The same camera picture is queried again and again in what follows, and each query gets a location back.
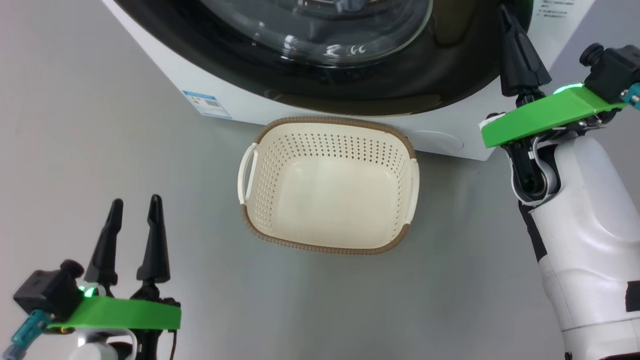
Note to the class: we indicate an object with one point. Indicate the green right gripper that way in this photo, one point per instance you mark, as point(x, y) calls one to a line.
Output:
point(550, 115)

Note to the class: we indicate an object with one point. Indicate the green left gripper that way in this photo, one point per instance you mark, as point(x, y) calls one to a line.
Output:
point(120, 314)

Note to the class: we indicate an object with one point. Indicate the round black glass washer door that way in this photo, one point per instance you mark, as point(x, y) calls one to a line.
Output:
point(450, 60)

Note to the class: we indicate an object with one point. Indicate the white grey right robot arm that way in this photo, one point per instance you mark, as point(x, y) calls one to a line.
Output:
point(590, 240)

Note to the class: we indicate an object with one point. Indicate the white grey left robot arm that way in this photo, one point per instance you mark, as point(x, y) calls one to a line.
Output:
point(100, 350)

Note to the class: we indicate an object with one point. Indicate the white front-load washing machine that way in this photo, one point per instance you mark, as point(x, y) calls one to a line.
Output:
point(165, 60)

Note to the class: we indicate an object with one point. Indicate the blue white energy label sticker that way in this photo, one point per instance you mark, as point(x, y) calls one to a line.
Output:
point(207, 104)

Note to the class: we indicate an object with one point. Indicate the cream perforated laundry basket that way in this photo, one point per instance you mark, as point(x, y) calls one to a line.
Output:
point(330, 200)

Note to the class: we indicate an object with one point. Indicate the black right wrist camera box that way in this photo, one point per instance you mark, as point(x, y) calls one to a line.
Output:
point(612, 70)

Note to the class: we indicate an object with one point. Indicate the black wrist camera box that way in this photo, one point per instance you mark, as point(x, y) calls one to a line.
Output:
point(47, 292)
point(612, 70)

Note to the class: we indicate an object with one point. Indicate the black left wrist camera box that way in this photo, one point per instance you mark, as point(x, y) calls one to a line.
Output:
point(47, 292)

